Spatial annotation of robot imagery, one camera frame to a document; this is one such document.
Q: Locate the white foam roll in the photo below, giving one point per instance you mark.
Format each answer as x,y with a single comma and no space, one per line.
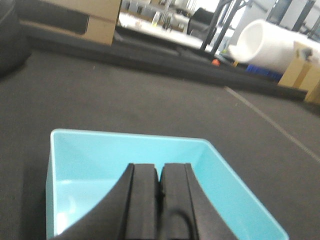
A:
268,46

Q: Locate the cardboard box at right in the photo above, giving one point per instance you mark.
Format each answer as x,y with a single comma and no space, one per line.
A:
303,72

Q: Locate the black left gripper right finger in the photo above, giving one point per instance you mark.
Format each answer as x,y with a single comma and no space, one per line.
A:
187,213

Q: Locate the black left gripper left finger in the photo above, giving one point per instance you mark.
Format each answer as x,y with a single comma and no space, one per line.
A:
129,211

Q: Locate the cardboard box with black panel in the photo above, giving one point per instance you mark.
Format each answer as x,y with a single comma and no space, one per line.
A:
90,20

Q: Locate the light blue plastic bin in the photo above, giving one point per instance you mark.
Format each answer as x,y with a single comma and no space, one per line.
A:
84,166

